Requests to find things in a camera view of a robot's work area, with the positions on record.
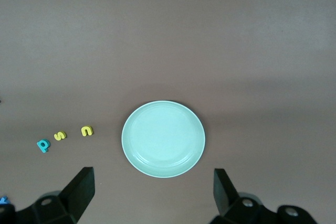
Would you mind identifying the yellow letter s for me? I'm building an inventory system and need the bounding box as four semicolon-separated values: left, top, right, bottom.
53;131;67;142

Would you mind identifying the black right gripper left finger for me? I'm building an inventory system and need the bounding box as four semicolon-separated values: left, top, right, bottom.
0;166;96;224

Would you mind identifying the light green plate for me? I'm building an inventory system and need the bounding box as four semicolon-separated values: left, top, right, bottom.
121;100;206;179

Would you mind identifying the yellow letter n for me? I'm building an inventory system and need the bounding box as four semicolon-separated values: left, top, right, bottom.
80;125;94;137

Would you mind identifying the teal letter p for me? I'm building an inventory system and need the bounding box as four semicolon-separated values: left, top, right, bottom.
36;138;50;154

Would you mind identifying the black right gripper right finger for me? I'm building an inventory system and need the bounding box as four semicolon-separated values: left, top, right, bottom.
208;168;319;224

